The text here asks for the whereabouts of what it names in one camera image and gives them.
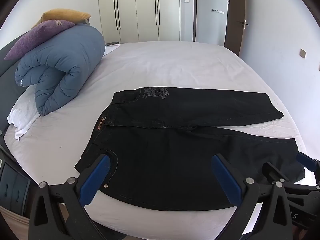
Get mustard yellow pillow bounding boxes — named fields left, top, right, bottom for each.
left=33, top=9, right=91, bottom=28

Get white folded sheet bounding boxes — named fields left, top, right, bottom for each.
left=7, top=85, right=40, bottom=141

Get black denim pants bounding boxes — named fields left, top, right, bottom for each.
left=75, top=87, right=305, bottom=211

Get dark bed headboard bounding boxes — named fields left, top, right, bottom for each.
left=0, top=36, right=26, bottom=133

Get beige wall switch plate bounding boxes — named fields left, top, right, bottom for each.
left=299, top=49, right=306, bottom=59

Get dark nightstand drawers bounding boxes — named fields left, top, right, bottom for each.
left=0, top=151, right=30, bottom=215

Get cream wardrobe with black handles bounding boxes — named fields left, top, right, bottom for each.
left=98, top=0, right=181, bottom=44

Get purple pillow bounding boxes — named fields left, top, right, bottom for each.
left=4, top=20, right=75, bottom=61

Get rolled blue duvet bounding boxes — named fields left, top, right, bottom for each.
left=15, top=24, right=105, bottom=116

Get brown wooden door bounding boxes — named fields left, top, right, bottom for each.
left=224, top=0, right=248, bottom=56

